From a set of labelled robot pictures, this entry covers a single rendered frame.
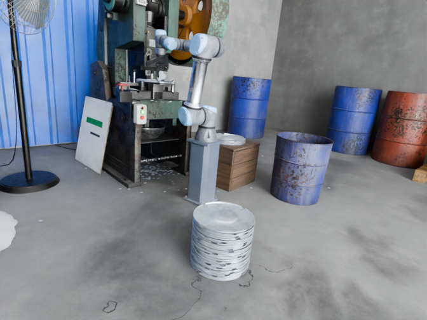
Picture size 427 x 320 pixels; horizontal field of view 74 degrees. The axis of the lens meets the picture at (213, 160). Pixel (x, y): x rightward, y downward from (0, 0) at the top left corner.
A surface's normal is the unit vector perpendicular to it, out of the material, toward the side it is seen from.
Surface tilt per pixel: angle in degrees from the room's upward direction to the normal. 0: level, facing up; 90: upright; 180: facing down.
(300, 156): 92
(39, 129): 90
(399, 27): 90
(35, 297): 0
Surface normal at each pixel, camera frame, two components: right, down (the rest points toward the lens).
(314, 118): -0.73, 0.14
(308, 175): 0.01, 0.33
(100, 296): 0.09, -0.95
